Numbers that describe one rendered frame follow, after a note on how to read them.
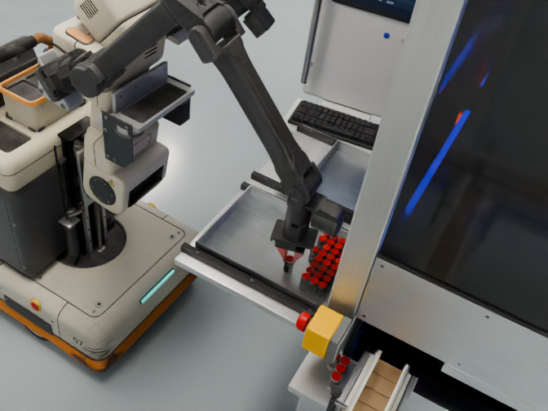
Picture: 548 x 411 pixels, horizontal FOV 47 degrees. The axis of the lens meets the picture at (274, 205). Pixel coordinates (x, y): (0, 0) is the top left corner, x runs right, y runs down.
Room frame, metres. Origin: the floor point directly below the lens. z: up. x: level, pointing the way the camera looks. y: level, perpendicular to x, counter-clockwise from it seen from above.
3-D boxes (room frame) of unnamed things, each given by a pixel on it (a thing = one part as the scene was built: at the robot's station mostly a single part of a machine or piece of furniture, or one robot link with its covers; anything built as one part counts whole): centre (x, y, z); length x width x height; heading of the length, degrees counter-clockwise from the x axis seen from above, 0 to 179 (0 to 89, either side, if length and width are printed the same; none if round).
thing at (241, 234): (1.09, -0.03, 0.90); 0.34 x 0.26 x 0.04; 67
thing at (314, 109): (1.77, -0.21, 0.82); 0.40 x 0.14 x 0.02; 75
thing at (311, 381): (0.75, -0.18, 0.87); 0.14 x 0.13 x 0.02; 67
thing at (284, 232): (1.03, -0.06, 1.03); 0.10 x 0.07 x 0.07; 82
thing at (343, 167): (1.37, -0.27, 0.90); 0.34 x 0.26 x 0.04; 67
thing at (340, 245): (1.04, -0.15, 0.90); 0.18 x 0.02 x 0.05; 157
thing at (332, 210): (1.01, -0.10, 1.13); 0.11 x 0.09 x 0.12; 69
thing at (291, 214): (1.03, -0.06, 1.09); 0.07 x 0.06 x 0.07; 69
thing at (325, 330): (0.78, -0.15, 0.99); 0.08 x 0.07 x 0.07; 67
